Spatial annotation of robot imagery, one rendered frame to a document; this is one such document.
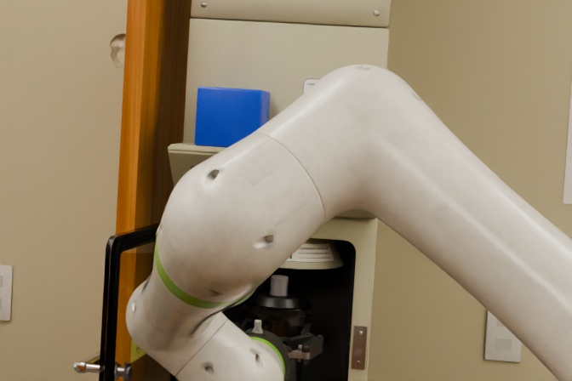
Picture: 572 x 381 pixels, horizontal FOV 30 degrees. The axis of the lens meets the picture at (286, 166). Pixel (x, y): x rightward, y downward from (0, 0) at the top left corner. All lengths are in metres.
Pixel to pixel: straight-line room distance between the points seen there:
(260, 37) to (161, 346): 0.58
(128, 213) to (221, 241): 0.74
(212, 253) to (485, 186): 0.25
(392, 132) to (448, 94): 1.15
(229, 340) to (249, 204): 0.45
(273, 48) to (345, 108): 0.73
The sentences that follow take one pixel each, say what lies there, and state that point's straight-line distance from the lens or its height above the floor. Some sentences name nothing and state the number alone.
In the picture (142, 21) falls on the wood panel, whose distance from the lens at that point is 1.66.
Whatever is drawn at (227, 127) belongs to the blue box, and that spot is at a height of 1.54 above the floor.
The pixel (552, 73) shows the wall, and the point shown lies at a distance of 2.15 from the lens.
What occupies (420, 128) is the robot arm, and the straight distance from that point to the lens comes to 0.99.
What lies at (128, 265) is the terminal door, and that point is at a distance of 1.50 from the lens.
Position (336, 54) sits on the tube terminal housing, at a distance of 1.70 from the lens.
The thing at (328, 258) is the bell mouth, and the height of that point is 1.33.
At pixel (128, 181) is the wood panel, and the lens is 1.66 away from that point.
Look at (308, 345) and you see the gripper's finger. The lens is 1.60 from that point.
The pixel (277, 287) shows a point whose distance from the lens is 1.71.
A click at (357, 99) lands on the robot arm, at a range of 1.00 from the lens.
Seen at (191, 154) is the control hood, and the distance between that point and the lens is 1.61.
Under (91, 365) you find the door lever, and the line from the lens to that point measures 1.52.
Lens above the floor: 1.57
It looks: 3 degrees down
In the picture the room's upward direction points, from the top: 3 degrees clockwise
